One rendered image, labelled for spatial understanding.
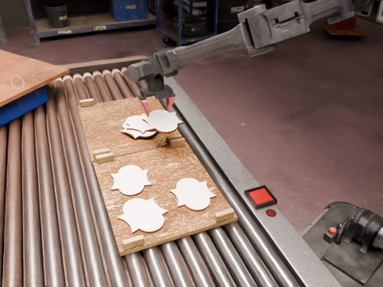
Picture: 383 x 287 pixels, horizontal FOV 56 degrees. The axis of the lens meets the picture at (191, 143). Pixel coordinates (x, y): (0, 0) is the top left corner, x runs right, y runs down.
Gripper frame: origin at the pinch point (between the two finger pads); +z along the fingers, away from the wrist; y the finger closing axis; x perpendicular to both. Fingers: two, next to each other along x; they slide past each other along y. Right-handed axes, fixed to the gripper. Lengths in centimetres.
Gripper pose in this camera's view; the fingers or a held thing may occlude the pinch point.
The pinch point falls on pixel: (158, 113)
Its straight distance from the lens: 130.6
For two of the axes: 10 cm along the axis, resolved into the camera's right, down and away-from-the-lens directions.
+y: 9.2, -2.1, 3.3
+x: -3.9, -4.2, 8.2
